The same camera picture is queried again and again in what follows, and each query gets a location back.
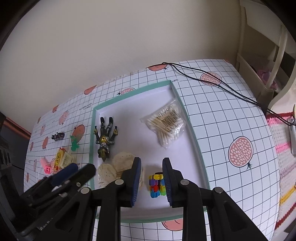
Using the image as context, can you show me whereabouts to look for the pink plastic toy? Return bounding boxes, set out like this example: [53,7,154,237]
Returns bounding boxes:
[40,157,54,175]

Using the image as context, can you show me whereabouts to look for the multicolour block puzzle toy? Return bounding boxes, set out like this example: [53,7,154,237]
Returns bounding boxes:
[149,172,166,198]

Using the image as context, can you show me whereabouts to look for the yellow snack packet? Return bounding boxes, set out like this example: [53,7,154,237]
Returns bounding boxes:
[54,148,66,171]

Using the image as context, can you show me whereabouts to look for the green plastic cactus toy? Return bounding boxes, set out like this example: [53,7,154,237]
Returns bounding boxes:
[70,136,79,152]

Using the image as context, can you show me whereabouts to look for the black gold action figure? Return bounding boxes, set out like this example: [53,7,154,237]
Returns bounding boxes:
[94,117,118,162]

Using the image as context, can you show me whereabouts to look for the black toy car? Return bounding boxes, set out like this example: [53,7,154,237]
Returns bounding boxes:
[51,132,65,141]

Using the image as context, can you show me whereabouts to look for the bag of cotton swabs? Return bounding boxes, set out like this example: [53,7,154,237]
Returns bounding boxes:
[140,98,187,149]

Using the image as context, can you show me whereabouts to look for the white plastic hair claw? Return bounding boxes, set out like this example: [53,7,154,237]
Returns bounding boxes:
[60,152,77,169]

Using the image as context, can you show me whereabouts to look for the teal white shallow box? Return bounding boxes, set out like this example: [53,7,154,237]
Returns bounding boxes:
[91,80,210,223]

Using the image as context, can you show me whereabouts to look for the grid fruit print tablecloth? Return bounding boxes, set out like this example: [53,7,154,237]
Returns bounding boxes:
[23,59,280,240]

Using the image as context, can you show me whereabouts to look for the pink striped knitted cloth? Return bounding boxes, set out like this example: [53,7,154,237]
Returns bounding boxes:
[266,114,295,231]

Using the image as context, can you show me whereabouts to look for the cream wooden shelf rack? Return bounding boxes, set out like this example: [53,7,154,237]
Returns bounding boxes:
[236,1,295,113]

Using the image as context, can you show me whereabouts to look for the dark window frame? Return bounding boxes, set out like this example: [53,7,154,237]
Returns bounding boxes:
[1,113,31,192]

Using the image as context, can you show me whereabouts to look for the black cable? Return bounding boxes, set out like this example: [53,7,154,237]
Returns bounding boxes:
[162,61,296,127]

